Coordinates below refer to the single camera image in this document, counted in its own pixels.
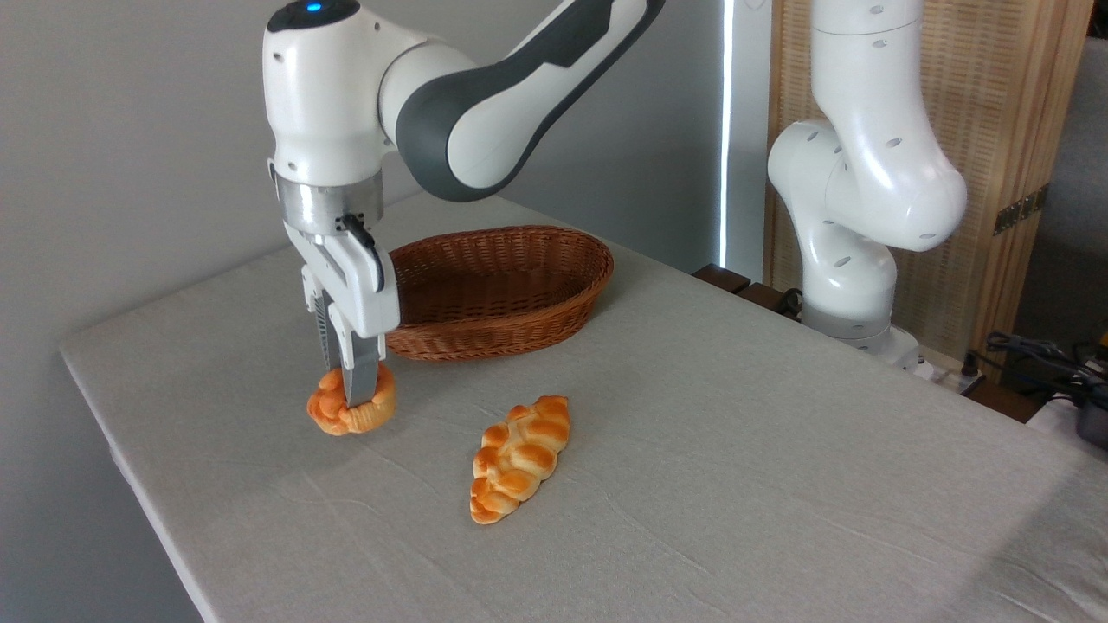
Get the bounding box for wooden slatted folding screen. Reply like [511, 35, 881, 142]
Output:
[766, 0, 1096, 364]

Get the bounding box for dark wooden base blocks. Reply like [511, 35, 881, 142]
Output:
[692, 264, 802, 321]

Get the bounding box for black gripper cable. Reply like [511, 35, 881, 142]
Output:
[340, 214, 386, 292]

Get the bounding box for metal screen hinge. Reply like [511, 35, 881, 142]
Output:
[994, 183, 1050, 236]

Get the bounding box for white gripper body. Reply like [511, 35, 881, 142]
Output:
[286, 221, 401, 340]

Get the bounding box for black cable bundle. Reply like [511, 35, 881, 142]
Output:
[961, 331, 1108, 408]

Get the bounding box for round orange bread bun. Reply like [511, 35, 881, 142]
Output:
[306, 362, 398, 436]

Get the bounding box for brown wicker basket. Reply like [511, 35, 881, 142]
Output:
[385, 225, 615, 362]

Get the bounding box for light grey tablecloth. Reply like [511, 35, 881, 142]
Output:
[59, 192, 1108, 623]

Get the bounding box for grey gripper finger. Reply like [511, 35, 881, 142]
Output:
[327, 303, 387, 408]
[301, 267, 338, 371]

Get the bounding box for white power strip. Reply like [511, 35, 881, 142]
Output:
[918, 356, 988, 395]

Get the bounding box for braided golden bread loaf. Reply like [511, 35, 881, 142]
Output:
[470, 395, 572, 525]

